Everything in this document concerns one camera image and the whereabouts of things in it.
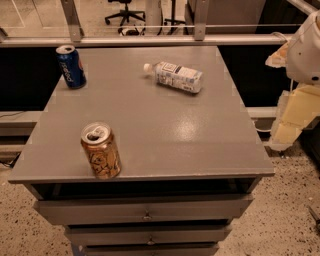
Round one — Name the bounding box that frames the grey drawer cabinet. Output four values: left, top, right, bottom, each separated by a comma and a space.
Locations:
7, 45, 276, 256

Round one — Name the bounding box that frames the white cable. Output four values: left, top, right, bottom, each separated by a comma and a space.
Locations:
270, 31, 290, 43

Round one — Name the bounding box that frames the metal railing frame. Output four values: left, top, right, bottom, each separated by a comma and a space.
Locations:
0, 0, 319, 47

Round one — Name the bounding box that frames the blue Pepsi soda can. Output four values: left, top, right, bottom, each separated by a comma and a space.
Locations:
56, 45, 86, 89

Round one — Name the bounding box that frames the clear plastic water bottle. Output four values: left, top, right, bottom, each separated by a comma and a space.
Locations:
143, 61, 203, 94

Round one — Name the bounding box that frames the top grey drawer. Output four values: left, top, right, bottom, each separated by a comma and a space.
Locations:
34, 194, 253, 225

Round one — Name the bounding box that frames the middle grey drawer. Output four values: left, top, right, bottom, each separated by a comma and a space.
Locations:
65, 223, 231, 246

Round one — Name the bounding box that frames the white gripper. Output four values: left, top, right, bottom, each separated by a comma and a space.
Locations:
265, 10, 320, 151

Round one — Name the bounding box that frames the gold orange soda can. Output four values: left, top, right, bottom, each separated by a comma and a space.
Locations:
81, 122, 121, 179

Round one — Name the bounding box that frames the bottom grey drawer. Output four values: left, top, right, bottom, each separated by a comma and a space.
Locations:
82, 243, 219, 256

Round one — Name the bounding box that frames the black office chair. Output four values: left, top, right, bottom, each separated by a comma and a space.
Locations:
105, 0, 146, 26

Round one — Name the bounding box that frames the grey drawer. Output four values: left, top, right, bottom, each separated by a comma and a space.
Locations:
65, 223, 231, 246
34, 194, 253, 225
82, 243, 219, 256

